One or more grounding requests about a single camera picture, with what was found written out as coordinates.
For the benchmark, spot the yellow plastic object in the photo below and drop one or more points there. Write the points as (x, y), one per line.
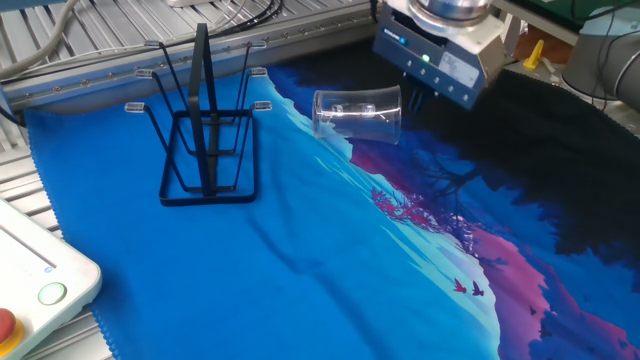
(535, 55)

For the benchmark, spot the blue landscape print cloth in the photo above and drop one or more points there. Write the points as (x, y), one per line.
(300, 300)

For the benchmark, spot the grey Schunk gripper body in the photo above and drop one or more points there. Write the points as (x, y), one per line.
(440, 70)

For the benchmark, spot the grey aluminium post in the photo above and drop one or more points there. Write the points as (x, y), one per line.
(511, 35)

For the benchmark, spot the aluminium table edge rail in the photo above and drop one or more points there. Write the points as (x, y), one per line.
(100, 80)

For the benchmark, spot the white teach pendant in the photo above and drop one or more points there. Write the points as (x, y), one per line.
(30, 260)

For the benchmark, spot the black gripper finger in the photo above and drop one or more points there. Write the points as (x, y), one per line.
(412, 99)
(420, 101)

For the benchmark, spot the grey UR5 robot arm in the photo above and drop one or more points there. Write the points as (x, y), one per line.
(455, 10)

